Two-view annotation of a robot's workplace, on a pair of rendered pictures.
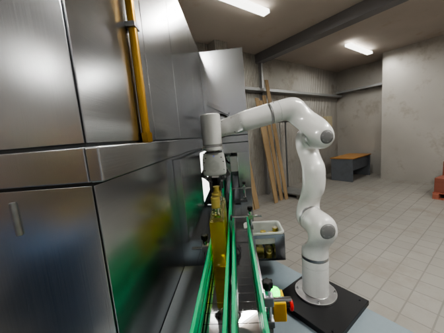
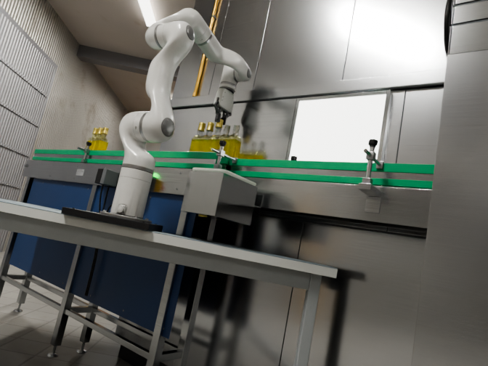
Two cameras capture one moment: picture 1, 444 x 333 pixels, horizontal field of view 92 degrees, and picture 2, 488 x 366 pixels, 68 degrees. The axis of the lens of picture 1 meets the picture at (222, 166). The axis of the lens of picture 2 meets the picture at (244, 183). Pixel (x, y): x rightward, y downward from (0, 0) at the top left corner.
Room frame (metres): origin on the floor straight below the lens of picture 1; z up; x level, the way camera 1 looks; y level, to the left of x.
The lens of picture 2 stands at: (2.07, -1.33, 0.77)
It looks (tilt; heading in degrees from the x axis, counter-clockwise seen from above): 9 degrees up; 124
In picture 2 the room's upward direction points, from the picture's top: 11 degrees clockwise
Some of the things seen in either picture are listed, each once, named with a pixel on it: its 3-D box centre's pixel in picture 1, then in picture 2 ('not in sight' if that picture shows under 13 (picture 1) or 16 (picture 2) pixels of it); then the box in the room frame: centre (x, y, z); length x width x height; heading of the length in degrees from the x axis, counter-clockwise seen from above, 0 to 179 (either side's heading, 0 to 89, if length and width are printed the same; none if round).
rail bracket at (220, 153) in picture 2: (246, 217); (224, 156); (1.12, -0.11, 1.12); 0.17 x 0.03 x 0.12; 86
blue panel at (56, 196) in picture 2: not in sight; (107, 203); (0.25, 0.03, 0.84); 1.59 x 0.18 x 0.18; 176
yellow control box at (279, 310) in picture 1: (275, 305); not in sight; (0.69, -0.15, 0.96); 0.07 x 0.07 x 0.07; 86
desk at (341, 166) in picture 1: (351, 166); not in sight; (6.50, -3.94, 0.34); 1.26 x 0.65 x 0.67; 126
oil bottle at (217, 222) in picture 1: (218, 238); (195, 155); (0.83, 0.04, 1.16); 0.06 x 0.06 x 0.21; 86
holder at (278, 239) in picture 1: (258, 241); (224, 200); (1.23, -0.18, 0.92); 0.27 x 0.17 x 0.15; 86
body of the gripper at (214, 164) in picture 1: (214, 162); (224, 99); (0.94, 0.03, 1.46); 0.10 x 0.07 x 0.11; 86
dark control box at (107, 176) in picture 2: not in sight; (107, 178); (0.41, -0.13, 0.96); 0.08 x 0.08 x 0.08; 86
